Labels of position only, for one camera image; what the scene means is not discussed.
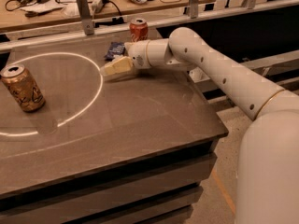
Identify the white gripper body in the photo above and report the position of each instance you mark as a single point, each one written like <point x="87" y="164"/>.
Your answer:
<point x="137" y="53"/>

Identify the blue rxbar blueberry bar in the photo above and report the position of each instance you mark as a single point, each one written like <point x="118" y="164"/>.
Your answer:
<point x="115" y="49"/>

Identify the red coca-cola can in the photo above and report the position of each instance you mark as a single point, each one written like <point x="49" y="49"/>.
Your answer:
<point x="138" y="29"/>

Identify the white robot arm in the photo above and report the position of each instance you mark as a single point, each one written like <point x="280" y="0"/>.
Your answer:
<point x="267" y="189"/>

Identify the metal railing beam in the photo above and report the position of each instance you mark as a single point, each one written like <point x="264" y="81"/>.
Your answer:
<point x="208" y="15"/>

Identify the clear sanitizer bottle left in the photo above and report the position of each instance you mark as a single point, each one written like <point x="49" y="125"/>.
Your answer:
<point x="196" y="74"/>

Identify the black hand tool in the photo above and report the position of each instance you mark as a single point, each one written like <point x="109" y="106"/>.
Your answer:
<point x="12" y="5"/>

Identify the gold soda can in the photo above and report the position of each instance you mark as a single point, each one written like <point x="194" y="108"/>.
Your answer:
<point x="23" y="87"/>

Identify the grey metal bracket post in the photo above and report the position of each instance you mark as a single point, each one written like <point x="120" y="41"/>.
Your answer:
<point x="85" y="16"/>

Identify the grey metal post right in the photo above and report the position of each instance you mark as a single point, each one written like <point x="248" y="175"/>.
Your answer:
<point x="193" y="9"/>

